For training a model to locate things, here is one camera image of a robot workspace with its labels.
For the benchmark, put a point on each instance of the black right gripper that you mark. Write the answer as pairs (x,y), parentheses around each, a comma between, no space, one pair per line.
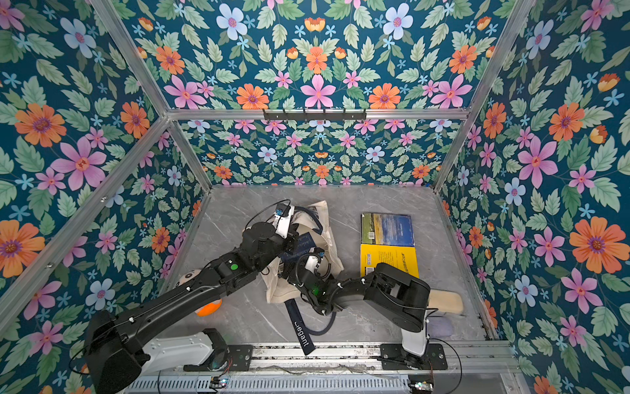
(298,269)

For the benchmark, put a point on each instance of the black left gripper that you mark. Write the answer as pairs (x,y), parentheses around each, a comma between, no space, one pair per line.
(289,241)

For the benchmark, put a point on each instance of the cream canvas tote bag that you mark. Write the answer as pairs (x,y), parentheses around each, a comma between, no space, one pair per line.
(314,235)

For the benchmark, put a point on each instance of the yellow spine book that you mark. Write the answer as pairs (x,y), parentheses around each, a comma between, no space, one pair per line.
(400,257)

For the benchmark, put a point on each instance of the blue green Animal Farm book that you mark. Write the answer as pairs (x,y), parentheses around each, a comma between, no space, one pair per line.
(387,229)

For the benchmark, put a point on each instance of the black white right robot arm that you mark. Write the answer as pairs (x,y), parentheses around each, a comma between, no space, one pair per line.
(401,298)

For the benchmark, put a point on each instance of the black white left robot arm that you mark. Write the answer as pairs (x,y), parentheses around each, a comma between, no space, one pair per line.
(114,343)

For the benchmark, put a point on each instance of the pink plush pig toy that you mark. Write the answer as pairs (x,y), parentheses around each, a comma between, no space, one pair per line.
(209,307)

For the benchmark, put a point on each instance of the purple flat pad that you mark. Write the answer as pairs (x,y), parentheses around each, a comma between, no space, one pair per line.
(440,327)

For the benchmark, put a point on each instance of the beige sponge block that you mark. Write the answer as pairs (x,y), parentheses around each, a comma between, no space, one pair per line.
(446,302)

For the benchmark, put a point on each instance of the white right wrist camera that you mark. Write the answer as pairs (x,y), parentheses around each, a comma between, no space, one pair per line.
(313,263)

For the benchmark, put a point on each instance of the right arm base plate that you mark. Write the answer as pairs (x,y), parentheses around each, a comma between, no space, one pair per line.
(394,357)

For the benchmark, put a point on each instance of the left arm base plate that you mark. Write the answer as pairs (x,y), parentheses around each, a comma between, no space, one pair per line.
(222,357)

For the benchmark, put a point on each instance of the metal hook rail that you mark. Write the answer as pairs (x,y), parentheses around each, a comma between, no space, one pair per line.
(314,115)

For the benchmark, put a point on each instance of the aluminium front rail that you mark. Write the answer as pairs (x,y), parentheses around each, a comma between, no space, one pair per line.
(350,367)

